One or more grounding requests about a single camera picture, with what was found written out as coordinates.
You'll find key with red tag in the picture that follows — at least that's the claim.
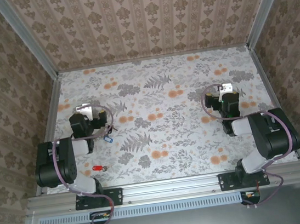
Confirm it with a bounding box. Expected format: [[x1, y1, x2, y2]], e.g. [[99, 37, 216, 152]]
[[91, 163, 111, 173]]

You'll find floral table cover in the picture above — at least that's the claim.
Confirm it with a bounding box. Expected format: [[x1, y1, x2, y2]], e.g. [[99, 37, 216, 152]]
[[27, 40, 300, 196]]

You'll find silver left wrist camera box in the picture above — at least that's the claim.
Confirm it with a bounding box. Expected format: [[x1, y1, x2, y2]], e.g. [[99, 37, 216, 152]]
[[75, 102, 95, 123]]

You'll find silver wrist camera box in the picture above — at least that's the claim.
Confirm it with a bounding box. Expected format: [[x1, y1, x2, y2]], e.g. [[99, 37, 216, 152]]
[[216, 82, 235, 102], [75, 102, 95, 123]]

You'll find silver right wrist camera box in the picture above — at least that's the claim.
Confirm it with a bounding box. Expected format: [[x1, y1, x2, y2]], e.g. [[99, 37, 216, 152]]
[[216, 82, 235, 102]]

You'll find aluminium side rail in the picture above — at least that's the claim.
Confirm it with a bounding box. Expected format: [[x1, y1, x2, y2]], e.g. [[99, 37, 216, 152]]
[[248, 43, 300, 166], [20, 73, 77, 197]]

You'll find thin aluminium frame bar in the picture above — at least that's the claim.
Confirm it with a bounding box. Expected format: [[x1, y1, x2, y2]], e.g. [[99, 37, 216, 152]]
[[55, 41, 251, 74]]

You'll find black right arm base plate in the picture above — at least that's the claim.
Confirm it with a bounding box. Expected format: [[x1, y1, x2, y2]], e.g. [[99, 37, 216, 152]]
[[217, 167, 270, 192]]

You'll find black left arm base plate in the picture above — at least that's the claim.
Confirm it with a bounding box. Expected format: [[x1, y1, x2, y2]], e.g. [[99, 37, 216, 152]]
[[74, 187, 124, 211]]

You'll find aluminium frame post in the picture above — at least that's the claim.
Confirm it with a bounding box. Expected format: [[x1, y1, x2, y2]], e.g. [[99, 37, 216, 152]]
[[0, 0, 60, 85], [240, 0, 300, 51]]

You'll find small wired connector board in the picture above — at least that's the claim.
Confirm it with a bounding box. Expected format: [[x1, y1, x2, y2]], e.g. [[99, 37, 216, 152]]
[[89, 209, 113, 224], [239, 189, 262, 207]]

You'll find wide aluminium mounting rail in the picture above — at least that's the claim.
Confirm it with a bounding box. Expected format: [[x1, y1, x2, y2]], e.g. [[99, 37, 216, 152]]
[[25, 160, 300, 220]]

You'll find grey slotted cable duct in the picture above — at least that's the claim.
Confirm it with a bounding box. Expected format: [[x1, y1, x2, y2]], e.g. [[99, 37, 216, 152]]
[[38, 191, 243, 224]]

